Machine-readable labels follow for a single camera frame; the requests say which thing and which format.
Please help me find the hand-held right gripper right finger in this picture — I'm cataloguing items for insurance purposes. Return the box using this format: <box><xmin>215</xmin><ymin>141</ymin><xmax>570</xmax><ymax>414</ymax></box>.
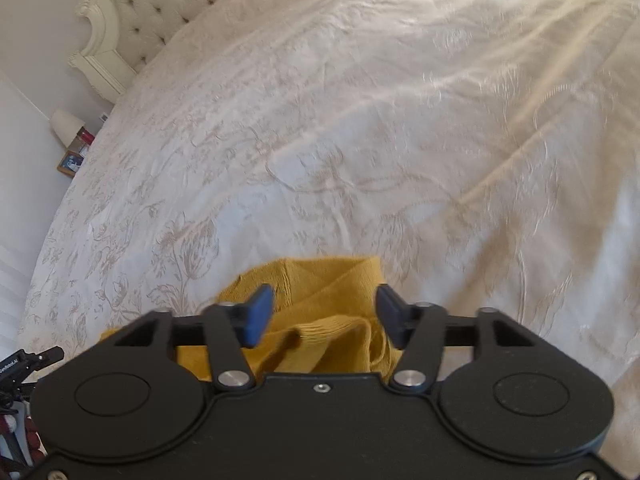
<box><xmin>375</xmin><ymin>284</ymin><xmax>540</xmax><ymax>393</ymax></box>

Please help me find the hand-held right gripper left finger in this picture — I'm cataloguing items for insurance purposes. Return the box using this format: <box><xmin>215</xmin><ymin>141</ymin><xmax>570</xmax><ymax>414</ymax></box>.
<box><xmin>107</xmin><ymin>284</ymin><xmax>275</xmax><ymax>392</ymax></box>

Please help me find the white table lamp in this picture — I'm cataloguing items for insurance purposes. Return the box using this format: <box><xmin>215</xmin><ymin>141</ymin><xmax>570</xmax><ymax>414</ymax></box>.
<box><xmin>50</xmin><ymin>109</ymin><xmax>85</xmax><ymax>147</ymax></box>

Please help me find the yellow knit sweater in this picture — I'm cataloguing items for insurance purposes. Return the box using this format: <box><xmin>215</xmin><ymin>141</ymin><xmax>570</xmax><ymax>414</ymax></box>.
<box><xmin>97</xmin><ymin>256</ymin><xmax>406</xmax><ymax>383</ymax></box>

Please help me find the cream tufted headboard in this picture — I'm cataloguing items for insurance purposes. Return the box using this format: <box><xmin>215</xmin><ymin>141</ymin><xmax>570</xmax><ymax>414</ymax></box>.
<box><xmin>68</xmin><ymin>0</ymin><xmax>281</xmax><ymax>106</ymax></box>

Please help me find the wooden picture frame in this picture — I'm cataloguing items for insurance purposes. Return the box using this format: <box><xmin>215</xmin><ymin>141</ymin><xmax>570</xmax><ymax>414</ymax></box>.
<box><xmin>56</xmin><ymin>150</ymin><xmax>86</xmax><ymax>177</ymax></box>

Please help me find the white floral bedspread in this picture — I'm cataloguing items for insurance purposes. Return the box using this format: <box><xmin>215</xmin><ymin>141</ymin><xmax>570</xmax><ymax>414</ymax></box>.
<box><xmin>17</xmin><ymin>0</ymin><xmax>640</xmax><ymax>461</ymax></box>

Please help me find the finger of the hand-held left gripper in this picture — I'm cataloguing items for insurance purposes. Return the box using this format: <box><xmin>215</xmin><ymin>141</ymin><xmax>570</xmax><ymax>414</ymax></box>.
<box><xmin>27</xmin><ymin>346</ymin><xmax>65</xmax><ymax>370</ymax></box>

